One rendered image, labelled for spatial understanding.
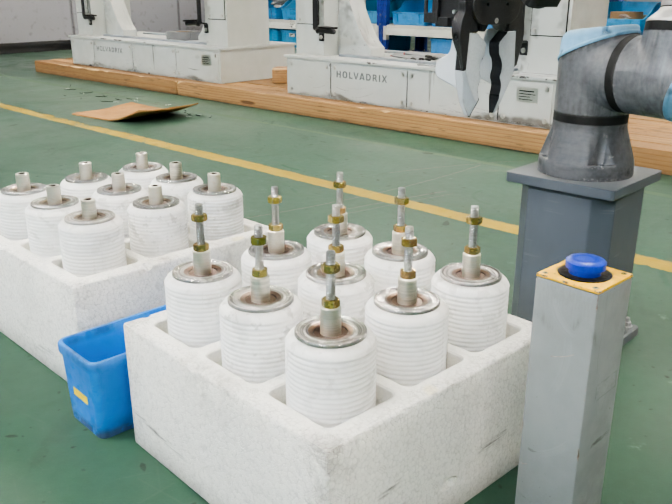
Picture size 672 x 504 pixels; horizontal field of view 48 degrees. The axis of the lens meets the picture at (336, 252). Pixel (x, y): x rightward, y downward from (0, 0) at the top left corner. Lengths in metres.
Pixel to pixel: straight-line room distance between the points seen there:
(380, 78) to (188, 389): 2.61
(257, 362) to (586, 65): 0.69
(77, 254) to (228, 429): 0.45
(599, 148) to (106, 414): 0.83
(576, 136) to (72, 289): 0.80
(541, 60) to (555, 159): 1.77
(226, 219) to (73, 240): 0.27
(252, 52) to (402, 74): 1.27
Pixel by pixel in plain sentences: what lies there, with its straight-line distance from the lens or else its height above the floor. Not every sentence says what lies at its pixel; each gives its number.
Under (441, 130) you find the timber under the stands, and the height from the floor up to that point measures 0.03.
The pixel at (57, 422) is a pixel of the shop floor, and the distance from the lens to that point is 1.18.
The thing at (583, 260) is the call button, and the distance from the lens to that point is 0.80.
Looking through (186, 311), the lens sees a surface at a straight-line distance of 0.93.
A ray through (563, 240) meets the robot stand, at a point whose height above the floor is 0.20.
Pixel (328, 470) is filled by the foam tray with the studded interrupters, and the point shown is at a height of 0.16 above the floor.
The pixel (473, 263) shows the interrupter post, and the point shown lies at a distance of 0.93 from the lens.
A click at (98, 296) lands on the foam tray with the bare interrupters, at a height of 0.15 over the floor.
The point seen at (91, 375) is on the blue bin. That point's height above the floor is 0.10.
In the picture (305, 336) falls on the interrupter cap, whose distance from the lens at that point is 0.77.
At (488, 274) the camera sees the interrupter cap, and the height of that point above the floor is 0.25.
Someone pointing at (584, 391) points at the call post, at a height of 0.21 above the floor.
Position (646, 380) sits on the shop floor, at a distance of 1.31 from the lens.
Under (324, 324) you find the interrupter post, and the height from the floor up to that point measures 0.26.
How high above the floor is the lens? 0.59
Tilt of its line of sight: 20 degrees down
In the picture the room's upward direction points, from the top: straight up
